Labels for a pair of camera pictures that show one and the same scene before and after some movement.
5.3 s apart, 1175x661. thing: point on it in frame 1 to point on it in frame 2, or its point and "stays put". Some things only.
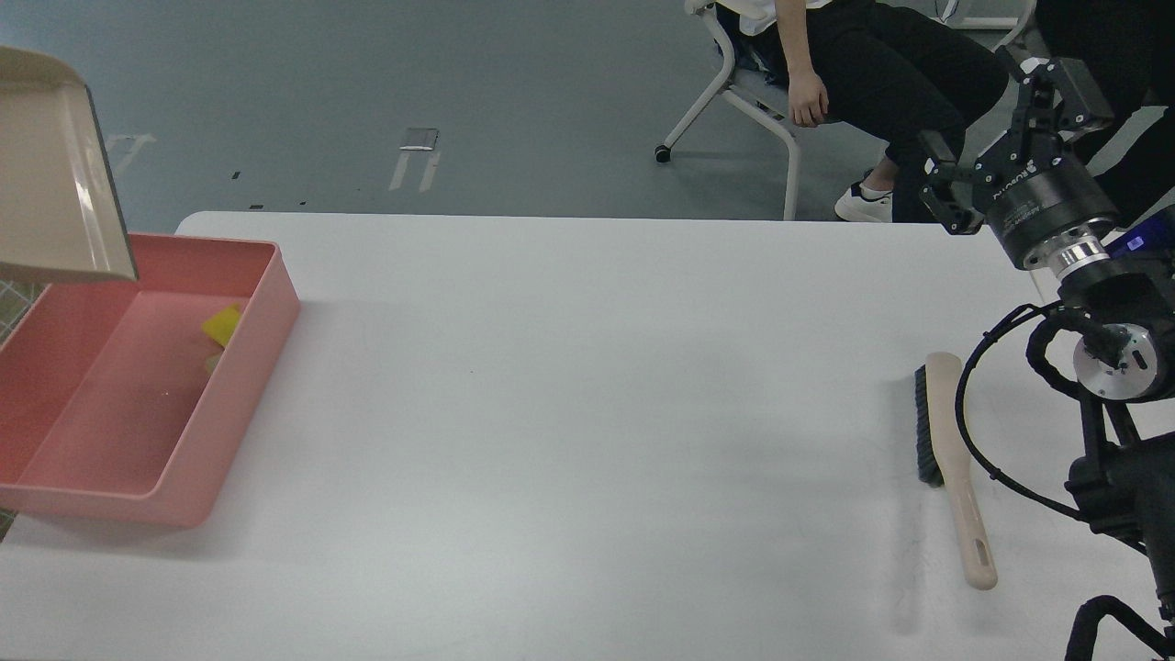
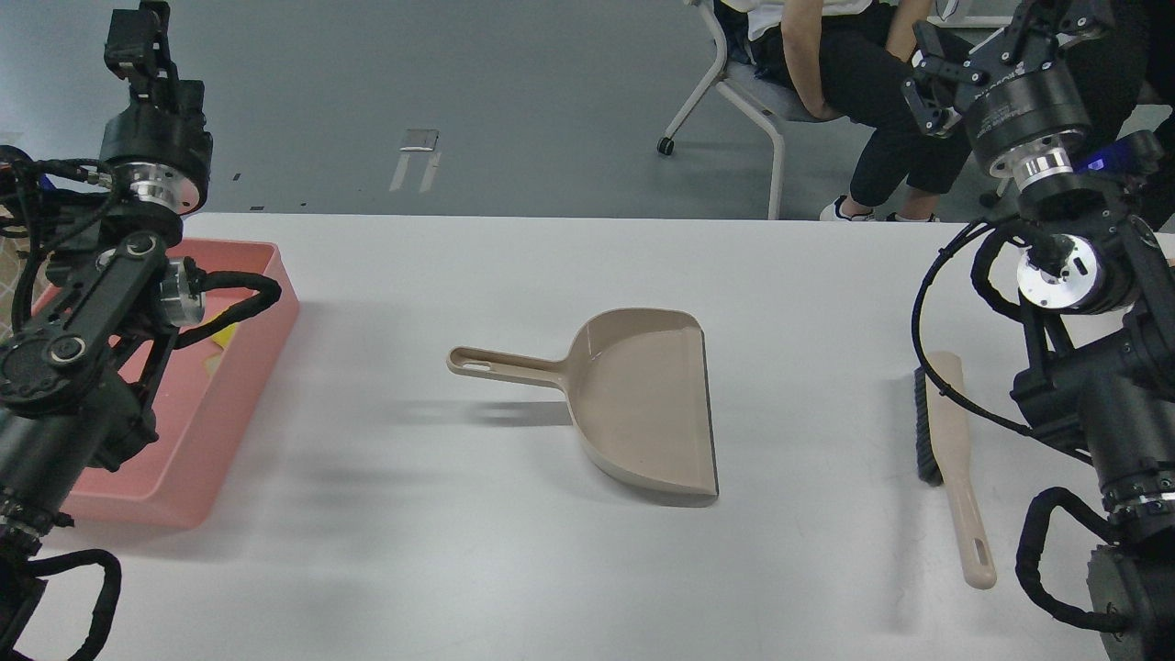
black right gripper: [1035, 189] to [1024, 128]
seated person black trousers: [889, 69] stays put
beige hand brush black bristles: [939, 426] stays put
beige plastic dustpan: [59, 212] to [637, 388]
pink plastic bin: [126, 400] stays put
